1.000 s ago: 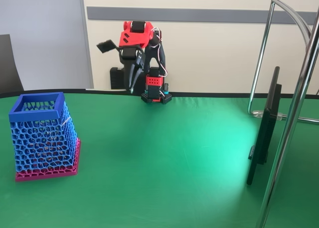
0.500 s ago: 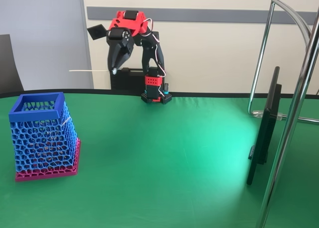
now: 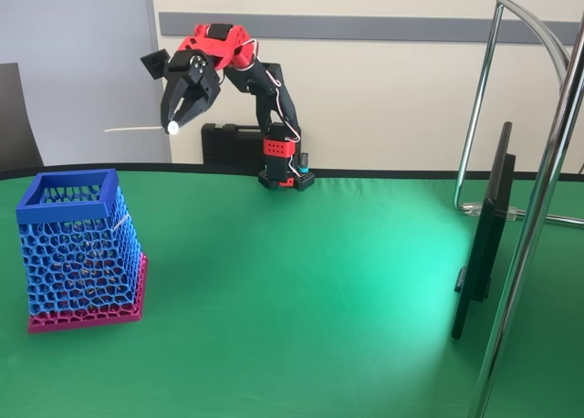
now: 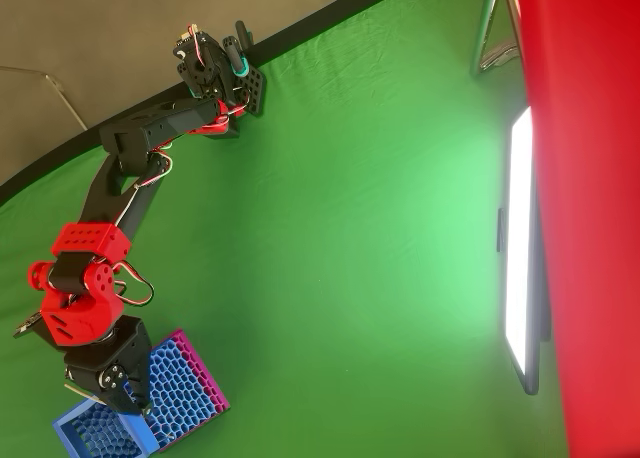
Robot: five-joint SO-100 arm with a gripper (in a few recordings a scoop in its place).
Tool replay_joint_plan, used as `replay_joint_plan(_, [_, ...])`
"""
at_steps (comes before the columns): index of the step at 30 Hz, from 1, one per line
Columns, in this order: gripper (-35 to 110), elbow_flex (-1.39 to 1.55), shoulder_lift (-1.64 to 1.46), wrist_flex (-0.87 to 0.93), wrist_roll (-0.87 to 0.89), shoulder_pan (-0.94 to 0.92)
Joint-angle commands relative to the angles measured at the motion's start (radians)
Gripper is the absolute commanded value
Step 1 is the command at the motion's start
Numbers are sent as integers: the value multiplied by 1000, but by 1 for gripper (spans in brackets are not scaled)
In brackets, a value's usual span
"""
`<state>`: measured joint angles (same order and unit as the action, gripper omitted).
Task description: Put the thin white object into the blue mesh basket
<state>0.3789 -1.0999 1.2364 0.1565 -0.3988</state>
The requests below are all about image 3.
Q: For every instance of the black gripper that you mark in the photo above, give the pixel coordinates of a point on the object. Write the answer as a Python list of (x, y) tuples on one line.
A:
[(197, 81)]

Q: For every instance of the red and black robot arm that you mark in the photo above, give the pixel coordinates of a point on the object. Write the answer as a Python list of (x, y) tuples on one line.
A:
[(278, 149)]

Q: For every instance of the black perforated arm base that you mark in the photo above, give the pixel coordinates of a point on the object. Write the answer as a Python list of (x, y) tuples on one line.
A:
[(306, 181)]

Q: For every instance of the thin white stick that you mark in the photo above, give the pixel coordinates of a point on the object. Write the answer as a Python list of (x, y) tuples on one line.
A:
[(120, 223)]

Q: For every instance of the blue lattice basket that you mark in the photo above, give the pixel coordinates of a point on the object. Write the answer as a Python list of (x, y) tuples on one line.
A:
[(64, 210)]

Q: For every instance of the black plastic case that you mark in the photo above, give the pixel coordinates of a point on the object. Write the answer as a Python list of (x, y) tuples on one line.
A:
[(228, 144)]

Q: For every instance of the green table cloth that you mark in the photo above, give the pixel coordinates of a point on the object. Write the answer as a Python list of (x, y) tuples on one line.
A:
[(274, 322)]

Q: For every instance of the clear plastic clip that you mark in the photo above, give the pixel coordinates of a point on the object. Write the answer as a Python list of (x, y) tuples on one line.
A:
[(472, 209)]

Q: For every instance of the black monitor on stand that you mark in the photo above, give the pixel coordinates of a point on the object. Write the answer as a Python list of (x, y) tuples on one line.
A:
[(488, 235)]

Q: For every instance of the chrome tube stand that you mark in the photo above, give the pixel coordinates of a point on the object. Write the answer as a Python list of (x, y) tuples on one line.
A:
[(525, 263)]

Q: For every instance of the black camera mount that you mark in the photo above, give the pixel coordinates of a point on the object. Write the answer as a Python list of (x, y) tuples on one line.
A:
[(155, 63)]

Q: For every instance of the grey wall rail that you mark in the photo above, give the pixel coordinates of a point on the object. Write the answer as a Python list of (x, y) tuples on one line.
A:
[(365, 27)]

